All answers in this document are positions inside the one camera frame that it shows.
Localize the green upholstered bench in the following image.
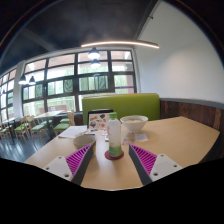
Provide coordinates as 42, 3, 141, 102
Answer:
81, 93, 161, 126

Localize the black framed grid window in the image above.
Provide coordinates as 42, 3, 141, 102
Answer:
0, 49, 138, 121

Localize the white paper sheet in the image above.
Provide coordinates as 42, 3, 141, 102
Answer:
58, 125, 88, 139

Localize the white paper receipt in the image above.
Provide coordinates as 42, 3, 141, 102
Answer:
133, 133, 149, 143

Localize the group of wooden chairs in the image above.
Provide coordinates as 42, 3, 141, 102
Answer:
0, 111, 76, 143

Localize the light wooden dining table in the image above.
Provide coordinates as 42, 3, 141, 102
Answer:
34, 110, 66, 119

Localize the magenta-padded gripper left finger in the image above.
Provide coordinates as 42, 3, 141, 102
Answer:
43, 143, 97, 186

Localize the paper cup with brown swirl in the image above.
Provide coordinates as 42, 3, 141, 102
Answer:
72, 133, 98, 158

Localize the round red coaster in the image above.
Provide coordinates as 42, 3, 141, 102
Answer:
104, 149, 125, 161

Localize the long linear hanging light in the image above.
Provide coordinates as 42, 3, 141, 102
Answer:
80, 40, 160, 50

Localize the clear green-capped drink bottle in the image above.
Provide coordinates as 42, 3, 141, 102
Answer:
106, 112, 124, 158

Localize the group of pendant lamps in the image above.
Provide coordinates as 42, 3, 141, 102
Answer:
18, 47, 102, 86

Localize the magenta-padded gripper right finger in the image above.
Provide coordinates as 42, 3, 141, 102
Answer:
128, 143, 184, 186

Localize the white bowl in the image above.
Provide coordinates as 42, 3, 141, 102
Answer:
119, 115, 149, 134

